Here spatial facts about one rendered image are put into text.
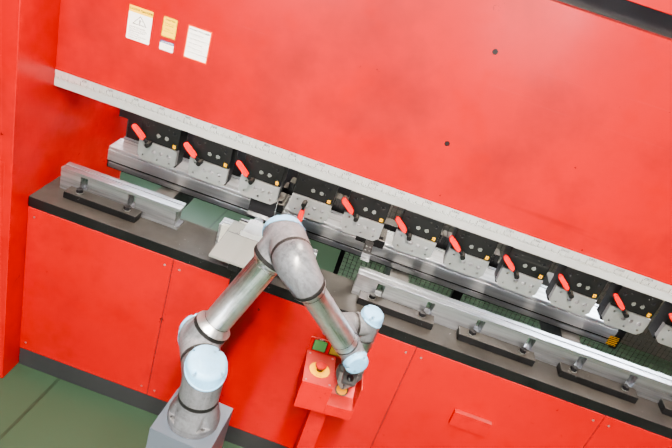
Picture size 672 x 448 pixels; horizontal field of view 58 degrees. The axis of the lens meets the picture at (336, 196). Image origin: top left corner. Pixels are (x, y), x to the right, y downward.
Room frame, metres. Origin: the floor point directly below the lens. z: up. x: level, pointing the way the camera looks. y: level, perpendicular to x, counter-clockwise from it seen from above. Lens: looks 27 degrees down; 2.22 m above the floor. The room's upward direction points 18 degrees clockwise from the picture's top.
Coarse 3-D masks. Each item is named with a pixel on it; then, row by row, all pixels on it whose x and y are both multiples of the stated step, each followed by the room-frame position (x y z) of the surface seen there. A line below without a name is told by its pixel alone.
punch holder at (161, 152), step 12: (144, 120) 1.97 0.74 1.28; (144, 132) 1.97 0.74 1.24; (156, 132) 1.97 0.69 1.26; (168, 132) 1.97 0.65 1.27; (180, 132) 1.97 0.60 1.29; (156, 144) 1.97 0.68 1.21; (168, 144) 1.97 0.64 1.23; (180, 144) 1.98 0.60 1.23; (144, 156) 1.97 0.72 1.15; (156, 156) 1.97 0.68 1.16; (168, 156) 1.98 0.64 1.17; (180, 156) 2.02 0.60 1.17; (168, 168) 1.97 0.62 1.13
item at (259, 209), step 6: (252, 198) 1.98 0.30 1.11; (252, 204) 1.98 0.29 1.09; (258, 204) 1.98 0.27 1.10; (264, 204) 1.98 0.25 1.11; (276, 204) 1.98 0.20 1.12; (252, 210) 1.98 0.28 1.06; (258, 210) 1.98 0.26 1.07; (264, 210) 1.98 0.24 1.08; (270, 210) 1.98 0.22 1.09; (258, 216) 1.99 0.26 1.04; (264, 216) 1.99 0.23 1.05; (270, 216) 1.98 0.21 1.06
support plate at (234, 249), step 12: (228, 228) 1.91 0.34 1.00; (240, 228) 1.94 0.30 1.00; (228, 240) 1.83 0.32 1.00; (240, 240) 1.86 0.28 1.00; (252, 240) 1.88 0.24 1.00; (216, 252) 1.74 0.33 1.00; (228, 252) 1.76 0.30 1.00; (240, 252) 1.78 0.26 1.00; (252, 252) 1.81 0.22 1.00; (240, 264) 1.72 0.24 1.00
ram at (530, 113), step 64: (64, 0) 1.99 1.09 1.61; (128, 0) 1.98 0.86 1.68; (192, 0) 1.97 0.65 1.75; (256, 0) 1.96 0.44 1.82; (320, 0) 1.95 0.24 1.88; (384, 0) 1.94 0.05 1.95; (448, 0) 1.93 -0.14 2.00; (512, 0) 1.93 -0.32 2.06; (64, 64) 1.99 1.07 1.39; (128, 64) 1.98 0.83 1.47; (192, 64) 1.97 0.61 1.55; (256, 64) 1.96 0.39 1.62; (320, 64) 1.95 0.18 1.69; (384, 64) 1.94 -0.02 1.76; (448, 64) 1.93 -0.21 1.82; (512, 64) 1.92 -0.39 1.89; (576, 64) 1.91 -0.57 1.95; (640, 64) 1.91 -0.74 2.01; (192, 128) 1.97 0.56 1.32; (256, 128) 1.96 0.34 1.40; (320, 128) 1.95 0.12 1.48; (384, 128) 1.94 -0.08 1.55; (448, 128) 1.93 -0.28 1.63; (512, 128) 1.92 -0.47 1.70; (576, 128) 1.91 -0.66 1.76; (640, 128) 1.90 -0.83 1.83; (448, 192) 1.92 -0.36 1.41; (512, 192) 1.91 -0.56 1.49; (576, 192) 1.90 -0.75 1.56; (640, 192) 1.90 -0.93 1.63; (640, 256) 1.89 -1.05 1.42
